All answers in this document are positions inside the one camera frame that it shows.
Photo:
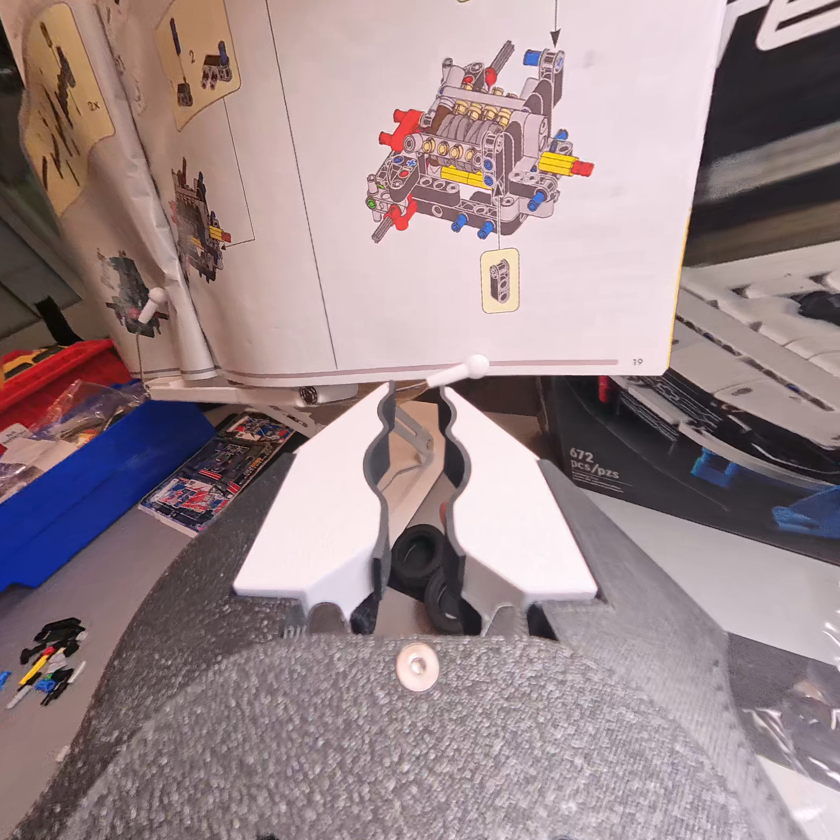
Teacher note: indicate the clear bags of lego parts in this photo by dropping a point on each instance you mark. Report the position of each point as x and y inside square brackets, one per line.
[65, 420]

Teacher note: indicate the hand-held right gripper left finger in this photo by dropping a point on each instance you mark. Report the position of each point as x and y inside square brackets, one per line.
[315, 512]

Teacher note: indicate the red storage bin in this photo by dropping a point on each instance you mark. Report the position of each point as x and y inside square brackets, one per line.
[98, 359]

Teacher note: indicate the lego instruction booklet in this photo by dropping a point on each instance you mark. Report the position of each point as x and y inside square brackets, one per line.
[367, 275]

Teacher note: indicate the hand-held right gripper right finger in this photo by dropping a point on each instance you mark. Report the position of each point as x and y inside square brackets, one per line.
[518, 518]

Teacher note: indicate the lego sticker sheet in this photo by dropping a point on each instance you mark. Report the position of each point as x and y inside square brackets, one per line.
[210, 472]

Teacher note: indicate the large blue storage bin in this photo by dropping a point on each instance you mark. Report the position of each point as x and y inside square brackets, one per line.
[98, 472]

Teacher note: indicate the black lego set box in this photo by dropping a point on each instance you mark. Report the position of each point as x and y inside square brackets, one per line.
[754, 420]

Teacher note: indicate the empty clear plastic bag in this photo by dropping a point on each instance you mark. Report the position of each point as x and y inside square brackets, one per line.
[787, 722]

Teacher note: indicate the white book stand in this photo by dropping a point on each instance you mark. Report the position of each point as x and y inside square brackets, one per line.
[249, 396]

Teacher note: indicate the black lego tire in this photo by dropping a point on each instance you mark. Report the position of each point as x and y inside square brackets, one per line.
[408, 550]
[441, 600]

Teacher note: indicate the pile of small lego pieces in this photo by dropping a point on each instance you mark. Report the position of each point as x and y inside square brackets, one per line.
[56, 638]

